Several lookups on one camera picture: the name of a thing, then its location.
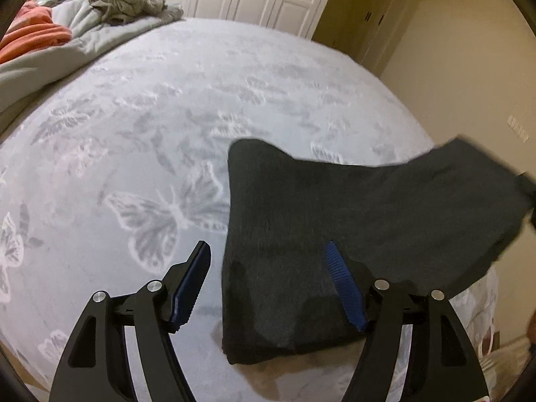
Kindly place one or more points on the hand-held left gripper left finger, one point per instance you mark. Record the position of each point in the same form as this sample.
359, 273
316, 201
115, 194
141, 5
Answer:
190, 284

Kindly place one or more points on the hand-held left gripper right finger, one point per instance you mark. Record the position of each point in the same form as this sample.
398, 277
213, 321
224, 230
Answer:
345, 284

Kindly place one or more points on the dark grey pants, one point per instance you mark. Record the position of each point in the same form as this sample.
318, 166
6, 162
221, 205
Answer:
326, 217

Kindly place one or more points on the bed with butterfly sheet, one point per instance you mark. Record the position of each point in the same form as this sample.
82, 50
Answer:
167, 113

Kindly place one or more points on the grey duvet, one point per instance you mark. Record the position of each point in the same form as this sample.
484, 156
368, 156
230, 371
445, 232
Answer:
63, 54

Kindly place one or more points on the beige built-in cupboard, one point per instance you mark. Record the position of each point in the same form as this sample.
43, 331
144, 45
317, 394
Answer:
364, 12

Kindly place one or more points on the crumpled grey garment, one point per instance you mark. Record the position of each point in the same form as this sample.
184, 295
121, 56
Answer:
125, 0

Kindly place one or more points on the orange blanket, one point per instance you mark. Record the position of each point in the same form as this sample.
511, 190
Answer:
29, 33

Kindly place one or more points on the wall socket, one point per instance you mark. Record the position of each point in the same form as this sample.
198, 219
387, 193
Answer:
518, 127

